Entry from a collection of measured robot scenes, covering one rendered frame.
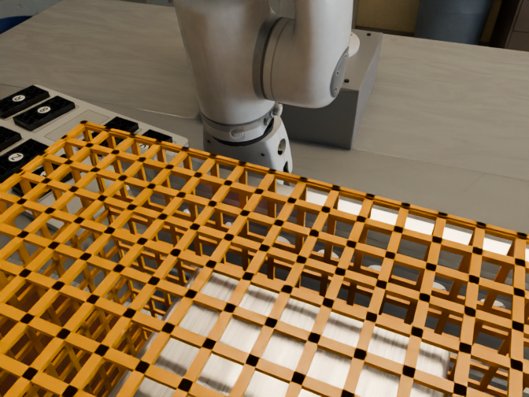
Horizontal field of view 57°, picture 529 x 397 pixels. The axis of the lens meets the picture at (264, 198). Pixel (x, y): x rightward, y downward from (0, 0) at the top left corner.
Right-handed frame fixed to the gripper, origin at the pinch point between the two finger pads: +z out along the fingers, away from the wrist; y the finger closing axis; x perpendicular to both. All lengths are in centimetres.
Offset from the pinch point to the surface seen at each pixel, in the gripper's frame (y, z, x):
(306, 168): -2.4, 7.9, -14.6
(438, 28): -7, 112, -223
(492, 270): -27.4, -17.4, 11.8
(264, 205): -7.9, -17.5, 11.8
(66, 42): 67, 13, -39
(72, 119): 41.9, 6.1, -11.2
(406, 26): 16, 139, -263
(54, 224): 25.7, 1.3, 11.8
